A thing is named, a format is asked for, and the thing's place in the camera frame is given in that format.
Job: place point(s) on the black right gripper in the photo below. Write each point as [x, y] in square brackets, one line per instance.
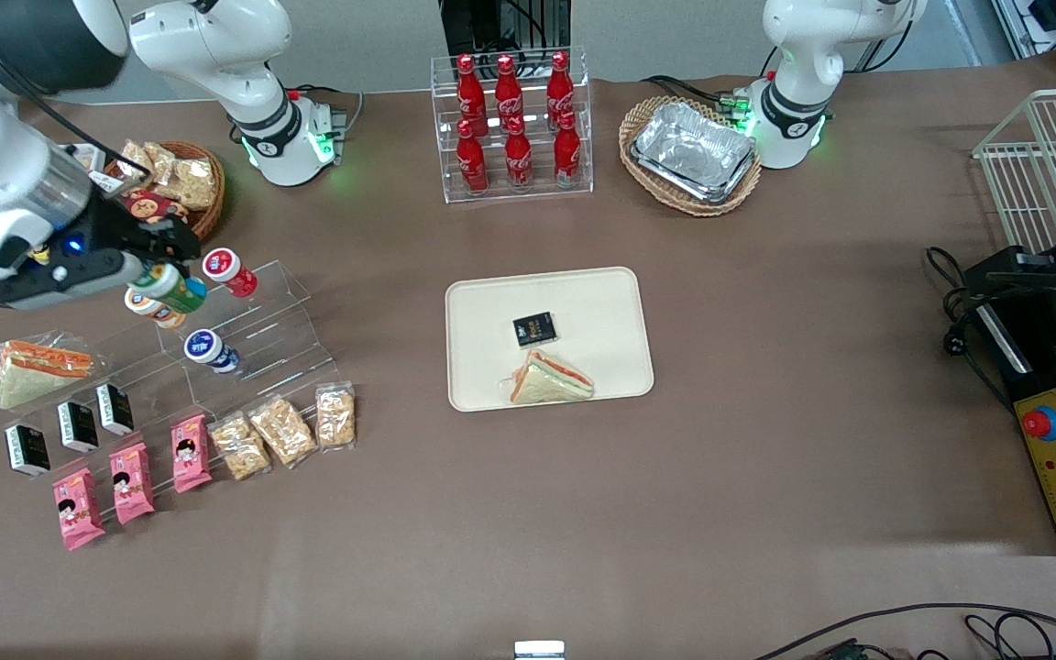
[118, 226]

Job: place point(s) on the green gum bottle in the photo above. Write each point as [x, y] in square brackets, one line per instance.
[175, 289]

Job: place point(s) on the red gum bottle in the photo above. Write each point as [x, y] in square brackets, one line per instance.
[227, 270]

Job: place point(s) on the orange gum bottle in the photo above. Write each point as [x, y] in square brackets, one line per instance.
[161, 317]

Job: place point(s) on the blue gum bottle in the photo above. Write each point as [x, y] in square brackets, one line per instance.
[209, 351]

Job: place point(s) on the clear acrylic gum step stand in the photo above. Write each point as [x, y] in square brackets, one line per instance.
[294, 316]

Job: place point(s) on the beige plastic tray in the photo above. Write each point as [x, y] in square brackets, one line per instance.
[601, 312]

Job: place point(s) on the red cookie box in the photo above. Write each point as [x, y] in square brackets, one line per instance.
[157, 206]

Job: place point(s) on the dark brown wicker basket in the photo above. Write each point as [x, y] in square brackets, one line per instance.
[212, 215]

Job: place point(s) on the clear bag of pastries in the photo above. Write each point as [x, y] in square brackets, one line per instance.
[164, 163]
[196, 183]
[136, 160]

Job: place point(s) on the clear acrylic snack step stand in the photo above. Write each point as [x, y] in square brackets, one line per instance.
[138, 371]

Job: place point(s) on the red emergency stop button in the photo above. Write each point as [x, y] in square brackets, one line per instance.
[1040, 423]

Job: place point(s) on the black snack packet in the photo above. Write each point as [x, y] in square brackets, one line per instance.
[78, 427]
[534, 330]
[27, 450]
[115, 409]

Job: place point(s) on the wrapped triangle sandwich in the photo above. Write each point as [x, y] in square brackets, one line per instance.
[548, 380]
[33, 376]

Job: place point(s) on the pink snack packet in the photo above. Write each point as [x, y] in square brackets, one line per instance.
[78, 510]
[131, 484]
[191, 454]

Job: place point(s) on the wrapped granola bar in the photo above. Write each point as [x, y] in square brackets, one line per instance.
[335, 415]
[282, 431]
[239, 447]

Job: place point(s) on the metal shelf rack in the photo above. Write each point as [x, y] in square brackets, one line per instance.
[1050, 27]

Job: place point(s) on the red cola bottle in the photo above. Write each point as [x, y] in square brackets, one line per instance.
[509, 87]
[471, 165]
[470, 92]
[560, 84]
[518, 160]
[567, 154]

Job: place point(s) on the black equipment cabinet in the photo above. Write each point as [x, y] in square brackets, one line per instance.
[468, 23]

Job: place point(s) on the stacked aluminium foil trays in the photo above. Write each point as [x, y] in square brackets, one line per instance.
[693, 151]

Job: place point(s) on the clear acrylic bottle rack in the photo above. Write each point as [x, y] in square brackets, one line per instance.
[583, 137]

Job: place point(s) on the light wicker basket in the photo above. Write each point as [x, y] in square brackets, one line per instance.
[640, 115]

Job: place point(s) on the small white device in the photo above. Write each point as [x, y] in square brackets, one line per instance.
[539, 651]

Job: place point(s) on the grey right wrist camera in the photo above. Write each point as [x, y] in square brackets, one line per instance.
[60, 280]

